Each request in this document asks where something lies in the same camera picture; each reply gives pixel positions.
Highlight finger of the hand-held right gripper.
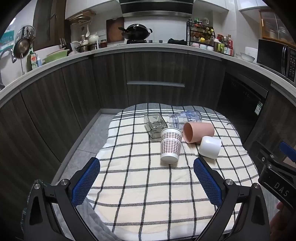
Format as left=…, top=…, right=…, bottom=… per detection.
left=251, top=140, right=278, bottom=168
left=278, top=141, right=296, bottom=163

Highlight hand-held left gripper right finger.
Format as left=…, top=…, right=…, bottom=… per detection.
left=193, top=157, right=271, bottom=241

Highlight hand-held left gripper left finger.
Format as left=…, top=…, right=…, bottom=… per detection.
left=23, top=157, right=101, bottom=241

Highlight brown checked paper cup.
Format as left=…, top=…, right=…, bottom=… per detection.
left=160, top=127, right=183, bottom=164

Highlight white plastic cup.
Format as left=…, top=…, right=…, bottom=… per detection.
left=198, top=136, right=222, bottom=160

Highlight pink plastic cup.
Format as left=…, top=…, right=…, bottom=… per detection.
left=183, top=122, right=215, bottom=144

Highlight clear plastic cup blue print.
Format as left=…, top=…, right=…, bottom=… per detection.
left=168, top=110, right=203, bottom=129

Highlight person's right hand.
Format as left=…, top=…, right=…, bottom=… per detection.
left=270, top=201, right=287, bottom=240

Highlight built-in black dishwasher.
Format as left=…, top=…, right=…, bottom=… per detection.
left=217, top=72, right=270, bottom=141

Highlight cream black plaid cloth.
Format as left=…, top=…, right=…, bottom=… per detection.
left=89, top=103, right=259, bottom=241

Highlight grey square glass jar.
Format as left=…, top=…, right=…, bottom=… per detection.
left=144, top=112, right=168, bottom=139

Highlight dark wood kitchen cabinets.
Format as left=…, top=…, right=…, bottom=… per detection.
left=0, top=50, right=296, bottom=186

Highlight black microwave oven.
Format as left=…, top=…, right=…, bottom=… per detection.
left=256, top=39, right=296, bottom=83

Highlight white bowl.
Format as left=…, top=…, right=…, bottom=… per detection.
left=236, top=52, right=256, bottom=62

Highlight group of sauce bottles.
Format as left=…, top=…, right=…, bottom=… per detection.
left=214, top=34, right=234, bottom=57

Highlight wooden glass-door cabinet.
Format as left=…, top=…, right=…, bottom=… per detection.
left=259, top=9, right=296, bottom=43

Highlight green basin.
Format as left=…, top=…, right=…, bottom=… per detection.
left=43, top=49, right=70, bottom=64

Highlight black spice rack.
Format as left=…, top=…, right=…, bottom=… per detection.
left=186, top=20, right=216, bottom=47

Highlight green dish soap bottle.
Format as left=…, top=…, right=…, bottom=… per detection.
left=27, top=51, right=39, bottom=71

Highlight steel pot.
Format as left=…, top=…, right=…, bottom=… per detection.
left=76, top=44, right=97, bottom=53

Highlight metal faucet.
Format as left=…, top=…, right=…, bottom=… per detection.
left=0, top=49, right=17, bottom=85

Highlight hanging frying pan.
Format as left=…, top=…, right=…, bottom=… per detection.
left=13, top=38, right=30, bottom=58

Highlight brown cutting board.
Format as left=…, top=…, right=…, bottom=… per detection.
left=106, top=17, right=125, bottom=43

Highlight black wok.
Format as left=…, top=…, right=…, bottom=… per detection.
left=118, top=24, right=153, bottom=40

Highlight range hood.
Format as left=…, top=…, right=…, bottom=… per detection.
left=119, top=0, right=195, bottom=18

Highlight metal drawer handle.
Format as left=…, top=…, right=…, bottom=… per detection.
left=127, top=81, right=185, bottom=88

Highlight wall-mounted wire shelf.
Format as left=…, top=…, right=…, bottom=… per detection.
left=68, top=10, right=97, bottom=25

